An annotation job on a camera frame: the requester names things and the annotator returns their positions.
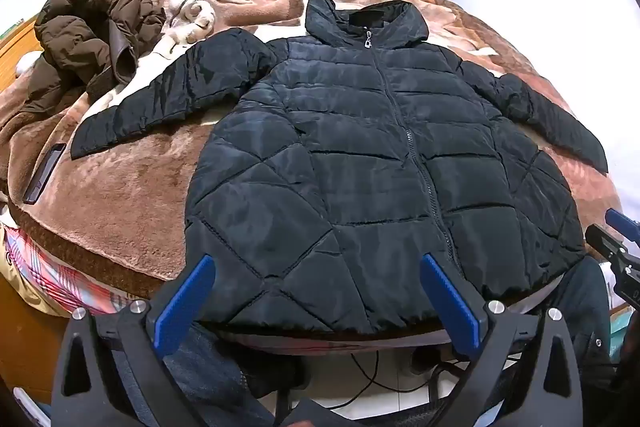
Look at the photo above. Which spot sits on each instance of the wooden bed frame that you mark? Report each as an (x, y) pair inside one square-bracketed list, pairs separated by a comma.
[(25, 347)]

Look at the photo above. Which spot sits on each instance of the black puffer jacket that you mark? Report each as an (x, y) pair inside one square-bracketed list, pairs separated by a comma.
[(350, 157)]

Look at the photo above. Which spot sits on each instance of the person's leg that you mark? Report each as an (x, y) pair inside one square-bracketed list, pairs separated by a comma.
[(582, 307), (205, 382)]

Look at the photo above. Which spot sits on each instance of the red striped bed sheet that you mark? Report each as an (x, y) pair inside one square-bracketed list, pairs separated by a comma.
[(50, 272)]

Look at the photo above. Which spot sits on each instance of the person's left leg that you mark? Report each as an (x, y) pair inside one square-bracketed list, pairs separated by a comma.
[(205, 382)]

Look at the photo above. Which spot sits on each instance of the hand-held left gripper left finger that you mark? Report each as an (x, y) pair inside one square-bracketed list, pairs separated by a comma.
[(186, 302)]

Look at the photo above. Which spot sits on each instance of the black smartphone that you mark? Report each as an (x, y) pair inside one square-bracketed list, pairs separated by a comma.
[(45, 172)]

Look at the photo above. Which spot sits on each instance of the brown puffer jacket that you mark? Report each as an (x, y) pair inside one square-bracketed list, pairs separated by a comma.
[(80, 27)]

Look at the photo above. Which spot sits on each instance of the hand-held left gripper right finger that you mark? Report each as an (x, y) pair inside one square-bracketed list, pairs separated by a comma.
[(450, 302)]

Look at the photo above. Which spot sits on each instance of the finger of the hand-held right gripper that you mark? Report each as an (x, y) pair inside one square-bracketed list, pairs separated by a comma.
[(607, 244), (622, 221)]

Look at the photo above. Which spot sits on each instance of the person's right leg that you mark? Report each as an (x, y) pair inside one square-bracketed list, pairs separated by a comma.
[(582, 307)]

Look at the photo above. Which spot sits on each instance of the brown printed plush blanket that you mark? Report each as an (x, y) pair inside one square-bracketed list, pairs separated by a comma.
[(150, 207)]

